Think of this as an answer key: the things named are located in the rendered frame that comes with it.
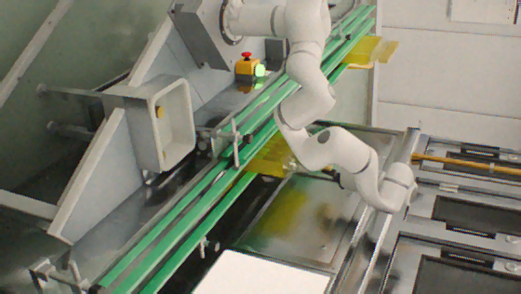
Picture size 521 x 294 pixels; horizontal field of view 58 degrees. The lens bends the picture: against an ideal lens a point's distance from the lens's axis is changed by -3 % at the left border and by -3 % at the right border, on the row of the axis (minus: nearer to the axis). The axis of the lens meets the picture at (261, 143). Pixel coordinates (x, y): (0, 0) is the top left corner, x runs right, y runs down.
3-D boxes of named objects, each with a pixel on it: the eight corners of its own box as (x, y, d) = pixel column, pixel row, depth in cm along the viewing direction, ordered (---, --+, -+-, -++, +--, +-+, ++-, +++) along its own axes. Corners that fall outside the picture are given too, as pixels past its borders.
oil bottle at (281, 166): (231, 168, 158) (291, 180, 150) (229, 153, 156) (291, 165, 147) (238, 160, 163) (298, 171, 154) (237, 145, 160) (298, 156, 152)
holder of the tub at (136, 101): (140, 184, 137) (163, 190, 134) (122, 96, 124) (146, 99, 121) (174, 156, 150) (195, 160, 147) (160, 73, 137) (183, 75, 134)
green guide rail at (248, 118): (219, 135, 146) (242, 139, 143) (219, 132, 146) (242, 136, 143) (362, 6, 284) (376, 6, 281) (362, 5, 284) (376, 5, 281)
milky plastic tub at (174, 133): (139, 169, 134) (164, 175, 131) (123, 95, 123) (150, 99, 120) (173, 141, 148) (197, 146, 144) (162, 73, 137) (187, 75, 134)
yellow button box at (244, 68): (234, 80, 179) (252, 82, 176) (233, 60, 176) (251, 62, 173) (243, 73, 185) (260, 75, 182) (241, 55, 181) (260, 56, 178)
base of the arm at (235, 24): (212, 18, 138) (259, 19, 131) (227, -17, 142) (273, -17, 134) (234, 48, 151) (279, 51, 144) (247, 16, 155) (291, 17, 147)
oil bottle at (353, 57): (332, 61, 245) (387, 67, 234) (332, 51, 242) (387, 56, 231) (335, 59, 250) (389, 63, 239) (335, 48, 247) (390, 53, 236)
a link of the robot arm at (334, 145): (367, 113, 126) (324, 136, 136) (312, 73, 115) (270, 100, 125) (370, 166, 117) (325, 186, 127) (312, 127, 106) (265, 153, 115)
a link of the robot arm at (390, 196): (352, 140, 126) (397, 172, 137) (332, 185, 125) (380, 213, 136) (375, 144, 119) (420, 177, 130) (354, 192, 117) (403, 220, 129)
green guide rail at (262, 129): (220, 156, 150) (244, 160, 147) (220, 153, 149) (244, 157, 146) (362, 19, 288) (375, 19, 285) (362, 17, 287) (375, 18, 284)
